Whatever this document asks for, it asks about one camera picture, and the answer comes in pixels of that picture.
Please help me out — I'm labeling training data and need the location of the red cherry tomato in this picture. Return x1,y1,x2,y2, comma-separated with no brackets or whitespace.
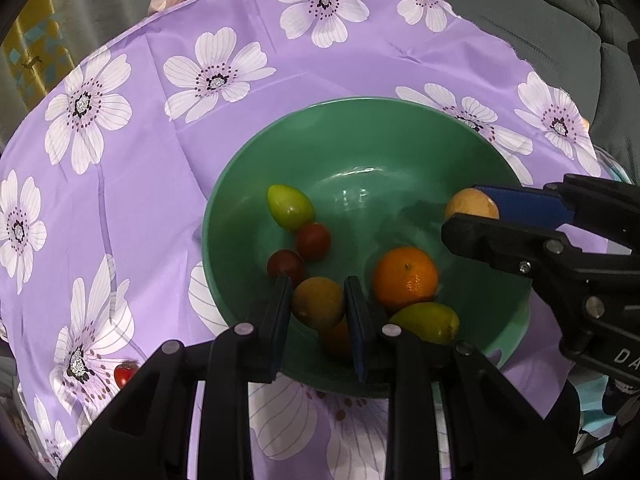
266,249,306,286
114,360,141,389
296,221,332,262

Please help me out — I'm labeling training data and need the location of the small green pointed fruit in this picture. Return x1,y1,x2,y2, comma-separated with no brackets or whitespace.
267,183,317,231

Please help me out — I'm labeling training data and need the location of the yellow-green lemon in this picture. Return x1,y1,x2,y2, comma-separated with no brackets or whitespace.
389,301,461,345

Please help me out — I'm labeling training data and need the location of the purple floral tablecloth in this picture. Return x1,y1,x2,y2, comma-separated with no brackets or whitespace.
0,0,621,480

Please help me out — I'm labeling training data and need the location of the small orange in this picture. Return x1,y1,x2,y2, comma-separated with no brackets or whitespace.
320,316,353,359

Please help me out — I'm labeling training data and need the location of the grey sofa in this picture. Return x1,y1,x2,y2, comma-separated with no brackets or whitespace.
385,0,640,171

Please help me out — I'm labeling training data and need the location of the green bowl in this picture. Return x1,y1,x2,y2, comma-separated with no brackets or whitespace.
201,96,533,401

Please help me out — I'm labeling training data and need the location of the large orange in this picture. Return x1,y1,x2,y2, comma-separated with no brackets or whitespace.
372,246,439,313

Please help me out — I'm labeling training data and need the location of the teal printed cloth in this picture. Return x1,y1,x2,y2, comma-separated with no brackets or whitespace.
570,375,640,466

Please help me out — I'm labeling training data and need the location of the brownish yellow round fruit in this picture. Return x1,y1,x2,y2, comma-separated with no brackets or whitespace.
292,276,347,331

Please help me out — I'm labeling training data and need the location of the grey curtain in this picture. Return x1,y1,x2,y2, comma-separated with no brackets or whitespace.
45,0,166,61

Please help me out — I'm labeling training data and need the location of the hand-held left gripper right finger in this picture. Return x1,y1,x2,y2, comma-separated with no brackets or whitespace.
344,276,583,480

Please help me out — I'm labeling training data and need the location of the yellow patterned hanging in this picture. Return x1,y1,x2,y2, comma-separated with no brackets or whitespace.
0,0,71,106

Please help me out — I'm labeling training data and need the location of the pale yellow round fruit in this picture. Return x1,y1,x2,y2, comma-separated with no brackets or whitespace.
445,187,500,222

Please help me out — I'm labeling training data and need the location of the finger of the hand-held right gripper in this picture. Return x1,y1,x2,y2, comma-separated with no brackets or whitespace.
475,174,640,250
441,212,616,326

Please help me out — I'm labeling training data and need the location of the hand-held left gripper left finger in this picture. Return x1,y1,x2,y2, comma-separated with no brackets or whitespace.
57,275,293,480

